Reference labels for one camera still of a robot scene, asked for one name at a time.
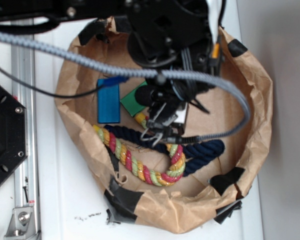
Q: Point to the aluminium extrusion rail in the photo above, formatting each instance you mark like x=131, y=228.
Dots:
x=25, y=223

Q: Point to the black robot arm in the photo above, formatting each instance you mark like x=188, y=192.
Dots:
x=173, y=41

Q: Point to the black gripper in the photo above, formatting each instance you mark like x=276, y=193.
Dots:
x=168, y=101

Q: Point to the blue rectangular block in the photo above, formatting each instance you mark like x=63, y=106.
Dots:
x=108, y=103

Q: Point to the green rectangular block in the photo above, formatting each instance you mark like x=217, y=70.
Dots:
x=130, y=103

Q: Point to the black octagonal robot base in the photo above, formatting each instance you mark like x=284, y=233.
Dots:
x=12, y=134

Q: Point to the multicolour braided rope toy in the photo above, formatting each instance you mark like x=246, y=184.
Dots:
x=112, y=137

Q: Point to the crumpled brown paper bag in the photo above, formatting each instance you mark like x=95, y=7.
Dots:
x=212, y=192

